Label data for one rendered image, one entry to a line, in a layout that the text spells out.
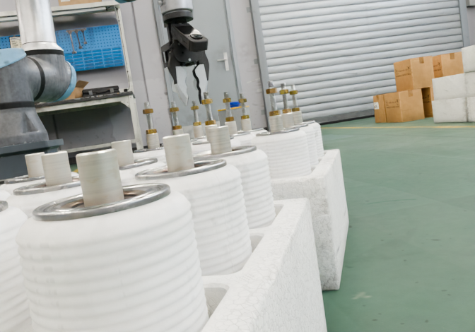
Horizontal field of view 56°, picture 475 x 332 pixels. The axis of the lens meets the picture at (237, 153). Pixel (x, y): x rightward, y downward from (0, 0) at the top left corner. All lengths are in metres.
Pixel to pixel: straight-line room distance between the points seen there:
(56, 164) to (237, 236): 0.17
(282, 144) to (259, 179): 0.27
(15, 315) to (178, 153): 0.16
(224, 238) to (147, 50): 5.80
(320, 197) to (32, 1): 0.92
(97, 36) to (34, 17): 4.75
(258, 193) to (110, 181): 0.23
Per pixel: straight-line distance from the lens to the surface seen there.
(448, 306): 0.68
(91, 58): 6.00
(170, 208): 0.24
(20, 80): 1.18
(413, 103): 4.67
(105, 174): 0.25
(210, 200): 0.33
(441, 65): 4.91
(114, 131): 6.04
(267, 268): 0.32
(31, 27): 1.30
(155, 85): 6.04
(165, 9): 1.08
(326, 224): 0.70
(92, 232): 0.22
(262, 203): 0.46
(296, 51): 6.34
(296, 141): 0.73
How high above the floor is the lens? 0.29
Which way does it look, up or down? 5 degrees down
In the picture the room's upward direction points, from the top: 9 degrees counter-clockwise
